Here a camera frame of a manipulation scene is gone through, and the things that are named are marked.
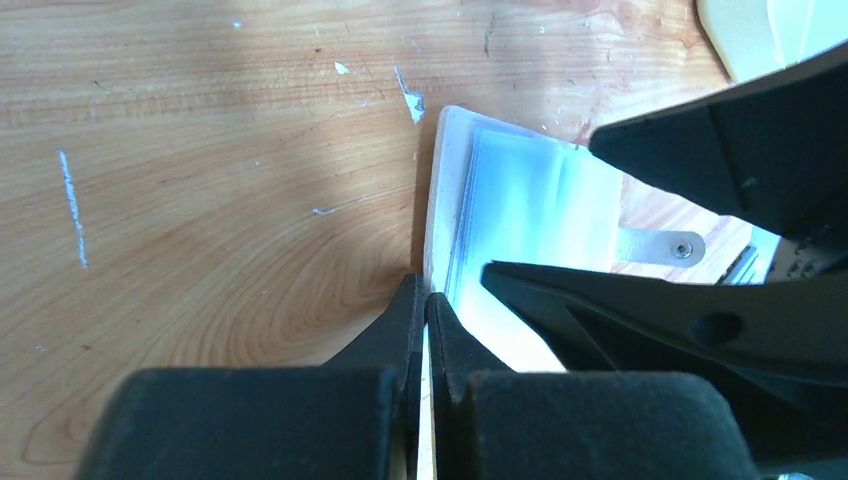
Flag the beige plate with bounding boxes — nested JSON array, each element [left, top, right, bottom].
[[695, 0, 847, 84]]

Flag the white leather card holder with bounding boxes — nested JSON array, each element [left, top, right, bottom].
[[422, 104, 708, 374]]

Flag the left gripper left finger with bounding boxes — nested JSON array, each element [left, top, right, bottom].
[[76, 274, 426, 479]]

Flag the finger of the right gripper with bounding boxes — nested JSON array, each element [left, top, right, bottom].
[[481, 262, 847, 458], [589, 44, 847, 240]]

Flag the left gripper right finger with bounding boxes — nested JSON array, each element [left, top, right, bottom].
[[426, 293, 760, 479]]

